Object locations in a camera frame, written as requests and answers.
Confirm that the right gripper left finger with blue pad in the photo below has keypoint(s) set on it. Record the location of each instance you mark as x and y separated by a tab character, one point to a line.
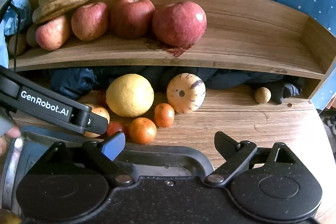
112	146

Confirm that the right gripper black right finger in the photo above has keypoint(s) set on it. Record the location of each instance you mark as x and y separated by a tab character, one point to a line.
237	156

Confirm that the small red tomato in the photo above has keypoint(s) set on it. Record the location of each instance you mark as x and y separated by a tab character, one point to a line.
101	98
114	127

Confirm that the orange tangerine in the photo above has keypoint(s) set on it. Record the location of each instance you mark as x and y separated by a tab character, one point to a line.
164	115
142	130

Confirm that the pale orange persimmon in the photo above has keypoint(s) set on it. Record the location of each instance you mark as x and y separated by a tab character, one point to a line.
101	111

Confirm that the large yellow lemon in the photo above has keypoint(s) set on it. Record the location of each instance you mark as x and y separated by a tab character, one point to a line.
130	96

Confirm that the small tan round fruit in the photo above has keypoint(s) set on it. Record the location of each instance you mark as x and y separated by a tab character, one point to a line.
262	95

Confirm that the striped cream pepino melon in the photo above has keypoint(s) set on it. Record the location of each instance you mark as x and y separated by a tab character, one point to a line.
186	93

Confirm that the person's left hand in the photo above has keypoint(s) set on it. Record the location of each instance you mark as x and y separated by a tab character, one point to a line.
13	133

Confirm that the metal baking tray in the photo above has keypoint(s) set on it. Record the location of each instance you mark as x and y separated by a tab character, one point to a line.
135	159

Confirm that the brown kiwi on shelf left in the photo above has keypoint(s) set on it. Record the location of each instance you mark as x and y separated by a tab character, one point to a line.
17	45

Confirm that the brown kiwi on shelf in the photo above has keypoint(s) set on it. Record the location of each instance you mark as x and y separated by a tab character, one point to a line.
30	36
17	45

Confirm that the brown kiwi on shelf right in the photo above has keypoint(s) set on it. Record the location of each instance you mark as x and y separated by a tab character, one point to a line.
30	36

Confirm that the leftmost red apple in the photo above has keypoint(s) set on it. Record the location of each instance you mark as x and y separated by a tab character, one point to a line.
52	35

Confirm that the red apple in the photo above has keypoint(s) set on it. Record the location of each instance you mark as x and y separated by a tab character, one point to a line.
90	22
52	35
179	24
131	19

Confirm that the dark blue cloth under shelf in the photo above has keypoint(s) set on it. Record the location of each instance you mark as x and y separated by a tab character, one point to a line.
77	82

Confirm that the wooden desk shelf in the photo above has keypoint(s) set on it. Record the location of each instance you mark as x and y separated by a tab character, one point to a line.
247	35

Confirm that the light blue fabric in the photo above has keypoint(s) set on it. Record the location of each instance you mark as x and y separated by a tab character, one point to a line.
9	25

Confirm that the rightmost red apple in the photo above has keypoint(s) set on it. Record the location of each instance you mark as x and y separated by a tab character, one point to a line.
179	24

